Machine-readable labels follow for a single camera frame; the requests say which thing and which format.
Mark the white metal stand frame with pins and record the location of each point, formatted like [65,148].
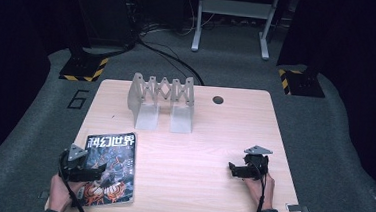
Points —
[238,8]

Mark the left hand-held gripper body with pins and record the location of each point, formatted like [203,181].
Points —
[75,165]

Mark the person's right hand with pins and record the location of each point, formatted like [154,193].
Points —
[259,193]

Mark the black striped stand base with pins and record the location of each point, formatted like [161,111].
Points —
[81,67]
[304,83]

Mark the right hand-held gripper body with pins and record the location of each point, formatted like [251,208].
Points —
[256,164]

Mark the grey expandable metal book rack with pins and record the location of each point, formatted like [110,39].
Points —
[161,100]

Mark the person's left hand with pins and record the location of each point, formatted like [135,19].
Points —
[59,194]

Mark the dark illustrated magazine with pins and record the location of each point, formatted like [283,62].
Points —
[113,167]

